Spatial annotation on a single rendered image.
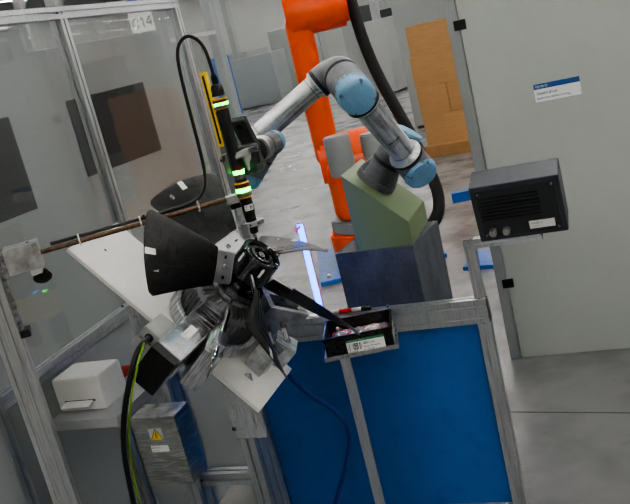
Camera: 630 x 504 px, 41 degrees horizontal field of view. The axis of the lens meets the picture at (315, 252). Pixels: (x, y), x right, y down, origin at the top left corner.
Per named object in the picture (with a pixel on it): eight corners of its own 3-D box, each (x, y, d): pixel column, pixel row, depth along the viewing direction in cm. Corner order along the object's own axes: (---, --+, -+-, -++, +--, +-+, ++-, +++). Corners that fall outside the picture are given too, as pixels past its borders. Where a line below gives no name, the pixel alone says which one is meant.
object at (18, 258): (5, 280, 219) (-5, 250, 217) (7, 275, 226) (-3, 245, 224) (45, 269, 221) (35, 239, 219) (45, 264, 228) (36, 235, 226)
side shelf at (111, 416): (51, 431, 247) (48, 422, 247) (114, 377, 280) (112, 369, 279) (119, 426, 239) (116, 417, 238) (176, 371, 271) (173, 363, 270)
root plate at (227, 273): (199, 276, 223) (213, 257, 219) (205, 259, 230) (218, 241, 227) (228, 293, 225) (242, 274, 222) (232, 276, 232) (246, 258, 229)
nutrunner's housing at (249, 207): (249, 235, 237) (207, 75, 226) (246, 233, 241) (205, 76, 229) (262, 232, 238) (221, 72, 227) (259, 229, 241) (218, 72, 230)
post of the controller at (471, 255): (474, 300, 262) (462, 240, 257) (475, 296, 264) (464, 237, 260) (484, 298, 261) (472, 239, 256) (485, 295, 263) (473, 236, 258)
